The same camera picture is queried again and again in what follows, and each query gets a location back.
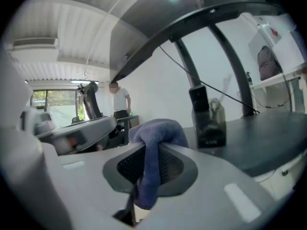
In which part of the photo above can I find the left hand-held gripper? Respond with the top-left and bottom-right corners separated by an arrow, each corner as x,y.
21,108 -> 118,153

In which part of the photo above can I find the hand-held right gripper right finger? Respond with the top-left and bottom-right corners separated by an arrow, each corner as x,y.
139,142 -> 287,230

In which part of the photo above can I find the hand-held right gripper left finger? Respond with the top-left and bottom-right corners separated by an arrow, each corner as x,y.
40,141 -> 147,230

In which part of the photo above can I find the purple cloth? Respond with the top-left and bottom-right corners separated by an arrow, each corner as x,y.
129,118 -> 189,210

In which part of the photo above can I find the black TV stand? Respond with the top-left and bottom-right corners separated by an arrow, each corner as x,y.
169,24 -> 307,177

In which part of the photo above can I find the dark transparent holder box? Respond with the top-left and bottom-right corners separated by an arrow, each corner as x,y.
191,98 -> 227,150

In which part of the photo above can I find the white air conditioner unit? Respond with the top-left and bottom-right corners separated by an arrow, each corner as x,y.
13,37 -> 59,50

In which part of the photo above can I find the black phone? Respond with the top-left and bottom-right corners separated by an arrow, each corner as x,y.
189,85 -> 210,113

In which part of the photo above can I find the large black television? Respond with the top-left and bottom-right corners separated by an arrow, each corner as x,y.
109,0 -> 290,81

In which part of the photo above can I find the white desk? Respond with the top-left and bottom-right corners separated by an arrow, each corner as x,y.
249,66 -> 307,116

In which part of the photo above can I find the grey backpack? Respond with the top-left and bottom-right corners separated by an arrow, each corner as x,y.
257,45 -> 284,81

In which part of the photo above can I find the white cardboard box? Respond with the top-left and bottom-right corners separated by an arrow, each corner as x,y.
248,24 -> 307,81

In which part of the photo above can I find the black television cable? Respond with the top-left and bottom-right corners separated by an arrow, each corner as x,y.
159,45 -> 260,114

